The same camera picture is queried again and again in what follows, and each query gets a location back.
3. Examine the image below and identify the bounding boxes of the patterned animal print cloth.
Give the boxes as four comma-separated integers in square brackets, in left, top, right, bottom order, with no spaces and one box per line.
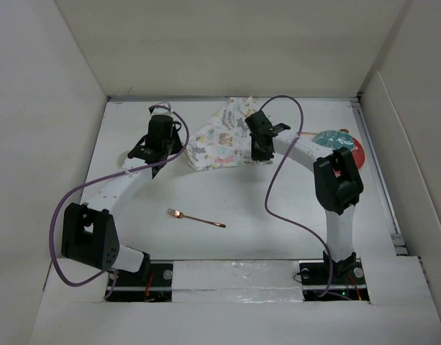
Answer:
[187,97,261,171]

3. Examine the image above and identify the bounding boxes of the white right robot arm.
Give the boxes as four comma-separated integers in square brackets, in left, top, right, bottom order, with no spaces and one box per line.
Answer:
[245,111,364,283]

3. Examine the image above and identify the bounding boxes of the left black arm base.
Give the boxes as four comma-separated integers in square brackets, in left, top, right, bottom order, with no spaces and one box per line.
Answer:
[105,261,173,303]

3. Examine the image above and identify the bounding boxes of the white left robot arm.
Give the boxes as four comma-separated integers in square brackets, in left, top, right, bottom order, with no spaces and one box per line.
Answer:
[61,103,186,285]

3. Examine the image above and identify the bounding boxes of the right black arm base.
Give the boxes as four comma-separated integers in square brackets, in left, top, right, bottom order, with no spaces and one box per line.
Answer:
[294,259,370,302]

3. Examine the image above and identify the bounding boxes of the yellow translucent mug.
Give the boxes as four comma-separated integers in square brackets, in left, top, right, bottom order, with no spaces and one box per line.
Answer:
[117,151,129,170]

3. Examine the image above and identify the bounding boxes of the red and teal plate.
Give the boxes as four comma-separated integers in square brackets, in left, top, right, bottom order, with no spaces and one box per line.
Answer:
[312,129,365,170]

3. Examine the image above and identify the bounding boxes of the copper fork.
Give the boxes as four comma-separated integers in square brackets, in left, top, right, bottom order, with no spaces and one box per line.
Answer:
[166,208,227,229]

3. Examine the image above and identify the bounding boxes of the copper spoon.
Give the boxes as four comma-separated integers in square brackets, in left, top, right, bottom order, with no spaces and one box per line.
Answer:
[301,129,350,137]

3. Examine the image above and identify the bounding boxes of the metal table edge rail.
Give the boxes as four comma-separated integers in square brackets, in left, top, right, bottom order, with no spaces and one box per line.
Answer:
[108,95,359,103]

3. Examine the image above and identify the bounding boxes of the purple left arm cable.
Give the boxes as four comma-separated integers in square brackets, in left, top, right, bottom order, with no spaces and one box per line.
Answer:
[48,103,191,299]

